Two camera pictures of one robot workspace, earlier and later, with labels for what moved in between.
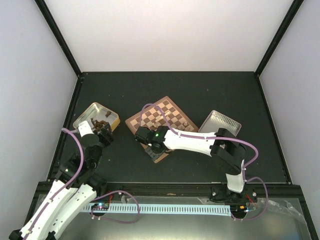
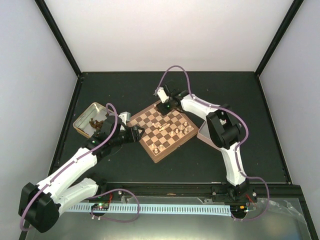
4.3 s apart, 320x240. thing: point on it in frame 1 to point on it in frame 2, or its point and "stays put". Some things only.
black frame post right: [290, 16] stays put
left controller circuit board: [100, 205] stays put
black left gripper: [107, 136] to [134, 136]
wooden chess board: [164, 113] stays put
